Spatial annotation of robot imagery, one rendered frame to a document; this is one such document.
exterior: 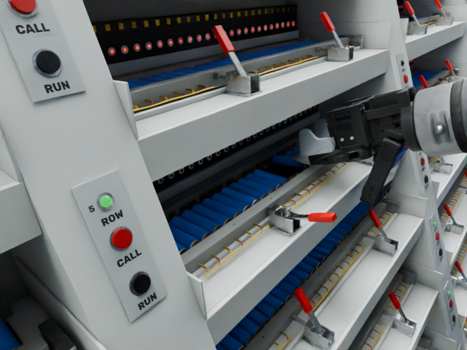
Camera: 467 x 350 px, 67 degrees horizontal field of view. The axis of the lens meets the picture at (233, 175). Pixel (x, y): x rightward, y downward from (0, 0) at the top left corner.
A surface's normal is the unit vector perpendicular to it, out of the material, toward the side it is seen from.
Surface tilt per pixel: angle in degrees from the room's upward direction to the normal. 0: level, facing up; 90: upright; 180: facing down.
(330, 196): 19
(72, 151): 90
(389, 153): 88
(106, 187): 90
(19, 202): 108
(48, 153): 90
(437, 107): 55
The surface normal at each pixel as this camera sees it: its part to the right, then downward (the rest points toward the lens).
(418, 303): -0.07, -0.90
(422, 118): -0.73, 0.06
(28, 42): 0.69, -0.06
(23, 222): 0.75, 0.24
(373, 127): -0.65, 0.36
